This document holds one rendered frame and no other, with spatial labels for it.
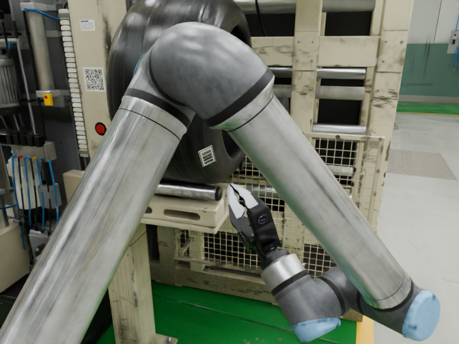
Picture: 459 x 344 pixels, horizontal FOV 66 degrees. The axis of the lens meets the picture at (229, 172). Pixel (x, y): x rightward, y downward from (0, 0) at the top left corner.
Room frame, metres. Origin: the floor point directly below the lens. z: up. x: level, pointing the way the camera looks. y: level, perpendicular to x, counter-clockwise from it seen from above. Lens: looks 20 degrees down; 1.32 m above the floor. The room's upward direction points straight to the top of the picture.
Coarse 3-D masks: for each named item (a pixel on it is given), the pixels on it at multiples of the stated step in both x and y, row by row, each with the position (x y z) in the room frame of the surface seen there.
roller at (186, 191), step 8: (160, 184) 1.01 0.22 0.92; (168, 184) 1.01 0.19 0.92; (176, 184) 1.00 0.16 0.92; (184, 184) 1.00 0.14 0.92; (192, 184) 1.00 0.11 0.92; (200, 184) 0.99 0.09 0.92; (160, 192) 1.01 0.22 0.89; (168, 192) 1.00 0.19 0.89; (176, 192) 0.99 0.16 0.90; (184, 192) 0.98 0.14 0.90; (192, 192) 0.98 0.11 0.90; (200, 192) 0.97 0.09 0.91; (208, 192) 0.96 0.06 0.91; (216, 192) 0.96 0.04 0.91; (216, 200) 0.96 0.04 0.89
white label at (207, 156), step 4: (208, 148) 0.88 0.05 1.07; (212, 148) 0.89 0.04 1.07; (200, 152) 0.87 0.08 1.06; (204, 152) 0.88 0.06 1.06; (208, 152) 0.88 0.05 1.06; (212, 152) 0.89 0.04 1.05; (200, 156) 0.88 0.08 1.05; (204, 156) 0.88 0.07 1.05; (208, 156) 0.89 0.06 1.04; (212, 156) 0.90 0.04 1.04; (204, 160) 0.89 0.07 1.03; (208, 160) 0.90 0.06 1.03; (212, 160) 0.90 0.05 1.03; (204, 164) 0.90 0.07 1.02
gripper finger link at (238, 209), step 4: (228, 188) 0.78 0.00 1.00; (232, 188) 0.77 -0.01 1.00; (228, 192) 0.77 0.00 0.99; (232, 192) 0.76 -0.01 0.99; (228, 196) 0.76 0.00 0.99; (232, 196) 0.76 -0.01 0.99; (228, 200) 0.75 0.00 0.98; (232, 200) 0.75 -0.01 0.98; (236, 200) 0.75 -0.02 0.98; (228, 204) 0.74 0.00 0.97; (232, 204) 0.74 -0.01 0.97; (236, 204) 0.74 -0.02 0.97; (232, 208) 0.73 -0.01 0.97; (236, 208) 0.73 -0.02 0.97; (240, 208) 0.73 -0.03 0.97; (236, 212) 0.73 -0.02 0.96; (240, 212) 0.73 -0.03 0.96; (244, 212) 0.73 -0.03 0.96; (236, 216) 0.72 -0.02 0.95; (240, 216) 0.72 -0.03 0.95
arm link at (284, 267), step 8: (288, 256) 0.64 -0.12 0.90; (272, 264) 0.63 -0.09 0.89; (280, 264) 0.62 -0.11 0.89; (288, 264) 0.62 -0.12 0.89; (296, 264) 0.63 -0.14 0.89; (304, 264) 0.65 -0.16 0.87; (264, 272) 0.63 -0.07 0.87; (272, 272) 0.62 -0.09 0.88; (280, 272) 0.61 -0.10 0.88; (288, 272) 0.61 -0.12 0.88; (296, 272) 0.61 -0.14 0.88; (264, 280) 0.63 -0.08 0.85; (272, 280) 0.61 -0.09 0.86; (280, 280) 0.60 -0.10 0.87; (272, 288) 0.61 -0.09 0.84
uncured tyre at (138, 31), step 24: (144, 0) 1.04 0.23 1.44; (168, 0) 1.01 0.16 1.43; (192, 0) 0.99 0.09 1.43; (216, 0) 1.01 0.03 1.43; (120, 24) 0.99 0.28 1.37; (144, 24) 0.95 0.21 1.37; (168, 24) 0.93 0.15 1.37; (216, 24) 0.94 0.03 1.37; (240, 24) 1.11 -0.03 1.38; (120, 48) 0.93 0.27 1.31; (144, 48) 0.91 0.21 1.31; (120, 72) 0.90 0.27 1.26; (120, 96) 0.89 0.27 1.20; (192, 120) 0.85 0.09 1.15; (192, 144) 0.86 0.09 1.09; (216, 144) 0.90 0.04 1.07; (168, 168) 0.93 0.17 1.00; (192, 168) 0.90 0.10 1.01; (216, 168) 0.93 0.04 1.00
